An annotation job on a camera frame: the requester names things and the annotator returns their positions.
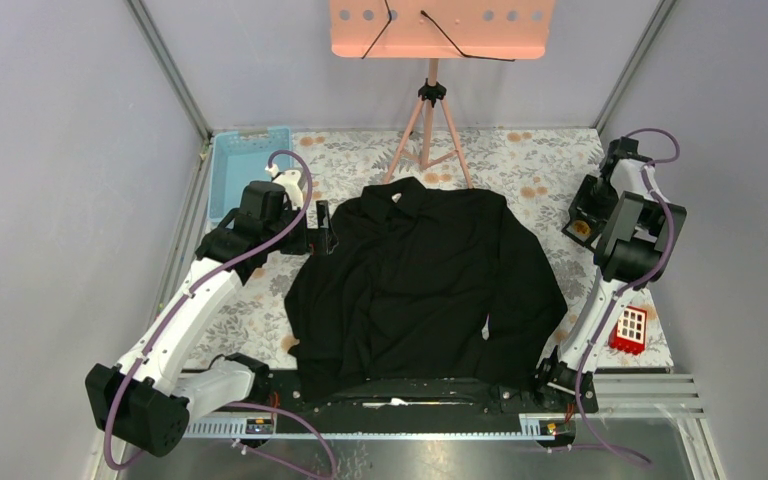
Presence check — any light blue plastic basket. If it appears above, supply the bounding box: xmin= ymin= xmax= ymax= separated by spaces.
xmin=207 ymin=126 xmax=293 ymax=226

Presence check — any black shirt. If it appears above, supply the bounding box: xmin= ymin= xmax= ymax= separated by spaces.
xmin=284 ymin=177 xmax=567 ymax=400

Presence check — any floral table mat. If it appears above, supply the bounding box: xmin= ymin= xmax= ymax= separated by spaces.
xmin=180 ymin=127 xmax=675 ymax=372

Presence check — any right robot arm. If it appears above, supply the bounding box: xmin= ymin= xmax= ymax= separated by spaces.
xmin=533 ymin=132 xmax=687 ymax=412

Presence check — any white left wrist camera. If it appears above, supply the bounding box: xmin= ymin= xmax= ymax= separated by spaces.
xmin=265 ymin=165 xmax=307 ymax=209

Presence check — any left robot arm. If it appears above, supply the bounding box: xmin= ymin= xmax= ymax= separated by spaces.
xmin=85 ymin=181 xmax=337 ymax=457

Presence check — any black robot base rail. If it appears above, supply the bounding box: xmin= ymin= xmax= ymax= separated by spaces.
xmin=208 ymin=367 xmax=601 ymax=439

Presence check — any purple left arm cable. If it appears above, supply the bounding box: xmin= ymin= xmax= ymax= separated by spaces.
xmin=102 ymin=149 xmax=314 ymax=472

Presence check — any pink music stand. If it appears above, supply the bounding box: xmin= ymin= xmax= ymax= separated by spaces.
xmin=328 ymin=0 xmax=556 ymax=187

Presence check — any black brooch display tray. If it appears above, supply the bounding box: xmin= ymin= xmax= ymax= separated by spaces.
xmin=562 ymin=196 xmax=616 ymax=252

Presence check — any red white grid box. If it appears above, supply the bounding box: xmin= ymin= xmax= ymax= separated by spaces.
xmin=608 ymin=306 xmax=648 ymax=355

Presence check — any aluminium frame rail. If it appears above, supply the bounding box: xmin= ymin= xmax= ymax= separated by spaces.
xmin=125 ymin=0 xmax=216 ymax=140

